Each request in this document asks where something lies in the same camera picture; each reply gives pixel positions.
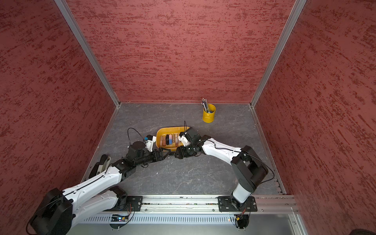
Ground corner aluminium post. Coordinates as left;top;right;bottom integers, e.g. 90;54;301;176
54;0;121;108
250;0;306;109

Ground aluminium front rail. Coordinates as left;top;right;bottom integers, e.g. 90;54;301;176
67;193;309;235

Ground yellow pen bucket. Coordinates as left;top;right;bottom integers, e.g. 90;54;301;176
202;104;216;123

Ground left corner aluminium post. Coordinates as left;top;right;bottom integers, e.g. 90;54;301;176
54;0;121;108

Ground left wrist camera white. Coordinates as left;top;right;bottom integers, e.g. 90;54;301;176
144;135;157;152

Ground yellow storage tray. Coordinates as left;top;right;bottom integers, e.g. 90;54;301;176
156;126;188;151

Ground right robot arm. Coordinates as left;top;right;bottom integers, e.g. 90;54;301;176
175;128;269;207

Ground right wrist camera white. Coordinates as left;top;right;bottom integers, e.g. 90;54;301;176
178;134;191;146

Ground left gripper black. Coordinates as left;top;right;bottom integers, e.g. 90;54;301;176
135;148;171;167

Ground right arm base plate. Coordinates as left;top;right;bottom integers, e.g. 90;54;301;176
217;196;258;212

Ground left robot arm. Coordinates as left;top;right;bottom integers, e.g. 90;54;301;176
26;141;171;235

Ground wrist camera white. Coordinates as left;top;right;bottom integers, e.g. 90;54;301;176
144;135;157;152
178;134;191;146

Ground pens in bucket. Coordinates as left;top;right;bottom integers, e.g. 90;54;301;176
201;99;211;113

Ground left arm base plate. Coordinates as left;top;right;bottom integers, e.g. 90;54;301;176
122;195;144;212

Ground right corner aluminium post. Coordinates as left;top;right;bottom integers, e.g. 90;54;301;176
250;0;306;109

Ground grey black stapler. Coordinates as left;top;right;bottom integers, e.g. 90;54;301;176
89;154;111;179

